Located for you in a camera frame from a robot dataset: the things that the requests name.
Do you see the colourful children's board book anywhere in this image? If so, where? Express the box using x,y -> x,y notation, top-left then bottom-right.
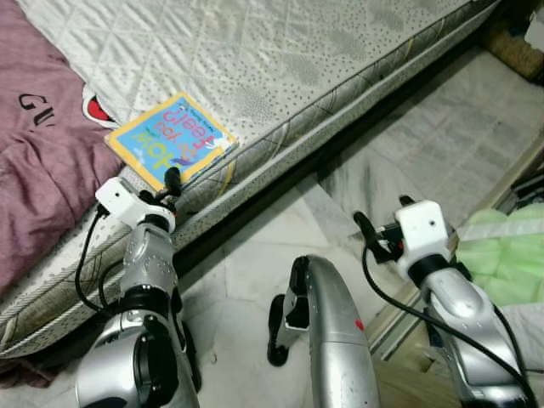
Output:
105,92 -> 239,192

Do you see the light green quilted bag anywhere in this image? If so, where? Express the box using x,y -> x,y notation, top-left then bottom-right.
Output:
455,201 -> 544,307

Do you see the pink cartoon print blanket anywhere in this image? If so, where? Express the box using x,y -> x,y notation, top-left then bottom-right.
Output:
0,0 -> 128,388

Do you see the white quilted mattress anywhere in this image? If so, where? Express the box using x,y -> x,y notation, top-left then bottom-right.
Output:
0,0 -> 502,358

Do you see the brown speckled floor mat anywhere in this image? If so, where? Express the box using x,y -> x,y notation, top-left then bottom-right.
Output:
480,17 -> 544,82

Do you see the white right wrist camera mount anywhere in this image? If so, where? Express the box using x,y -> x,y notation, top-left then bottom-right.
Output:
395,200 -> 449,260

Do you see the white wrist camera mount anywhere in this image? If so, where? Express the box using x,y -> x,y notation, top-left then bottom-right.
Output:
395,200 -> 449,260
95,178 -> 158,224

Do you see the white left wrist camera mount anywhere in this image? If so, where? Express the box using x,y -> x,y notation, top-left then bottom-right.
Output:
95,178 -> 158,224

